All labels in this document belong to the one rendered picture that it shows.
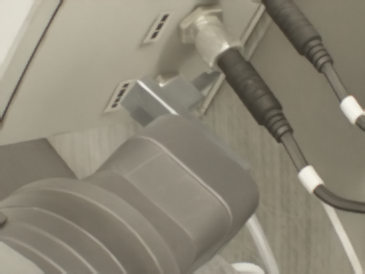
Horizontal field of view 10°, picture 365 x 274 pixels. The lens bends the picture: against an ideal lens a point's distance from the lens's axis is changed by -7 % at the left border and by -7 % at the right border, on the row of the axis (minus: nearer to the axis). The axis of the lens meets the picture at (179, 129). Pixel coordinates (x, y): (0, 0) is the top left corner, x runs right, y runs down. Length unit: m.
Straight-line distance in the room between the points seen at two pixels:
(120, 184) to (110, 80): 0.11
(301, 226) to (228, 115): 0.06
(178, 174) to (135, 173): 0.02
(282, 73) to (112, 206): 0.16
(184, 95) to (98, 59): 0.04
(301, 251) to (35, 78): 0.13
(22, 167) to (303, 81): 0.16
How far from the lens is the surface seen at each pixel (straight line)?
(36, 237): 0.67
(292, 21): 0.79
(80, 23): 0.79
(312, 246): 0.85
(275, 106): 0.81
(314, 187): 0.79
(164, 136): 0.75
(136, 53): 0.83
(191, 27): 0.82
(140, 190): 0.73
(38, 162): 0.95
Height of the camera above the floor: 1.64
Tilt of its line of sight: 8 degrees down
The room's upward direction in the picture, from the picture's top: 3 degrees counter-clockwise
